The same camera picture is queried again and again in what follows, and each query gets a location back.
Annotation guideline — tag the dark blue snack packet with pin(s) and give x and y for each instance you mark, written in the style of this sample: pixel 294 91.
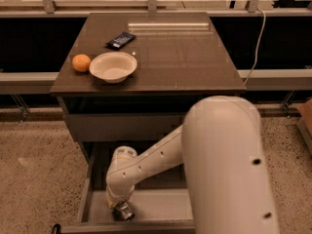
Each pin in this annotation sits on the dark blue snack packet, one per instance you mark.
pixel 120 41

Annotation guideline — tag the white bowl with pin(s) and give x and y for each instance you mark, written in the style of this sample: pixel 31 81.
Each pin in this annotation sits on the white bowl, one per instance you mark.
pixel 113 67

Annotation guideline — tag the metal railing frame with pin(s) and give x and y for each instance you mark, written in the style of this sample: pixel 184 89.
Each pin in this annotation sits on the metal railing frame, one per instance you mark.
pixel 37 34

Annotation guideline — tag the grey drawer cabinet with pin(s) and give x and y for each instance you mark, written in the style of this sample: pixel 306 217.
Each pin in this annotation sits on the grey drawer cabinet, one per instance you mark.
pixel 180 60

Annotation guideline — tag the orange fruit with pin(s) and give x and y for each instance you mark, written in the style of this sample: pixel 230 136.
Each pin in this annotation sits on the orange fruit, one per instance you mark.
pixel 81 63

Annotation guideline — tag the cardboard box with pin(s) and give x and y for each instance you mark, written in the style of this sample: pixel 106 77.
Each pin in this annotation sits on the cardboard box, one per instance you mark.
pixel 305 123

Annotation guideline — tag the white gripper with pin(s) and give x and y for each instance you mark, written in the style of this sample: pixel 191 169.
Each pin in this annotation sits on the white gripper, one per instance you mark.
pixel 112 196

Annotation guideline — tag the crushed silver redbull can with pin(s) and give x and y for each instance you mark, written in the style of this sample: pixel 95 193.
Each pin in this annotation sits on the crushed silver redbull can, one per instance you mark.
pixel 123 212

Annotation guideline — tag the open middle drawer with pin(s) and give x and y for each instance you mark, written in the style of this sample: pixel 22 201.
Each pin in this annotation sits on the open middle drawer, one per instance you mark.
pixel 160 203

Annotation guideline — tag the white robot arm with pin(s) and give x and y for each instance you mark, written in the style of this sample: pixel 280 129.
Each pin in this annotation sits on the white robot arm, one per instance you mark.
pixel 219 144

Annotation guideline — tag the closed top drawer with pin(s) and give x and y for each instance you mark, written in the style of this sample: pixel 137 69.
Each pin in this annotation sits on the closed top drawer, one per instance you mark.
pixel 118 127

